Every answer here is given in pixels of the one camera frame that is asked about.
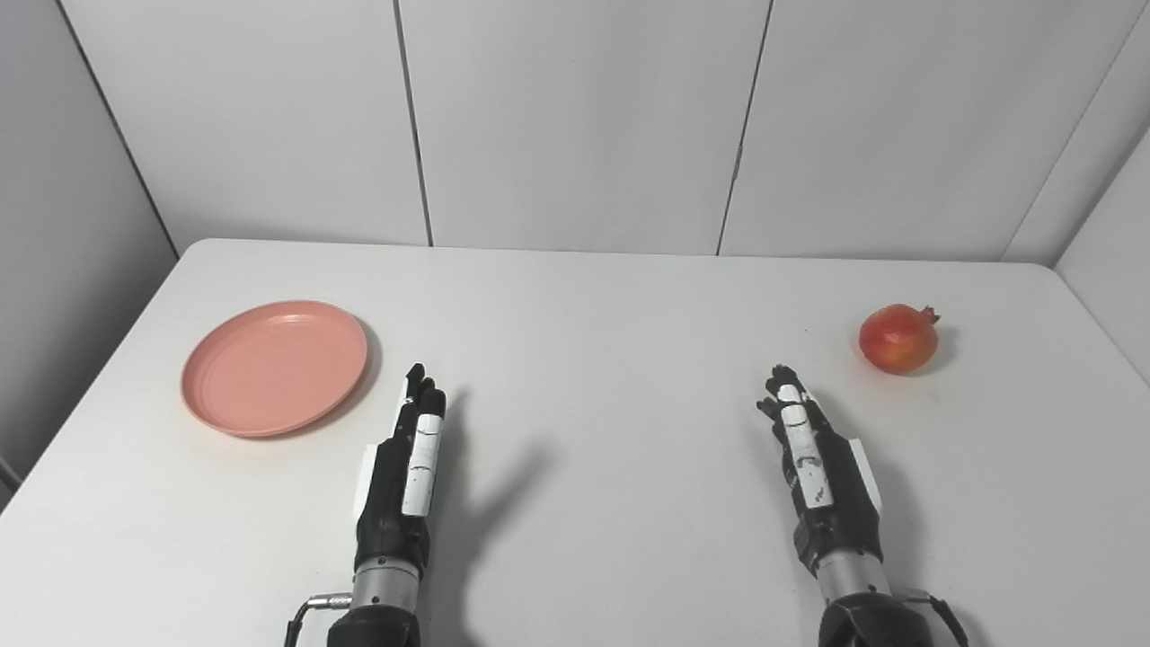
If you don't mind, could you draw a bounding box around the pink round plate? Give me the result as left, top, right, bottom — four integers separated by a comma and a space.
181, 300, 370, 439

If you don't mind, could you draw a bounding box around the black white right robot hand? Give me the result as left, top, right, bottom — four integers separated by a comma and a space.
756, 364, 887, 577

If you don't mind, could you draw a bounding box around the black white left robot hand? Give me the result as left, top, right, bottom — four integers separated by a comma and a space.
354, 363, 447, 577

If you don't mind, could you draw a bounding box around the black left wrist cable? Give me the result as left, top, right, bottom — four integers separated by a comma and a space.
285, 592, 354, 647

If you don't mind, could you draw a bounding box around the red pomegranate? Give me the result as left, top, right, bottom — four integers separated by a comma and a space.
858, 304, 942, 375

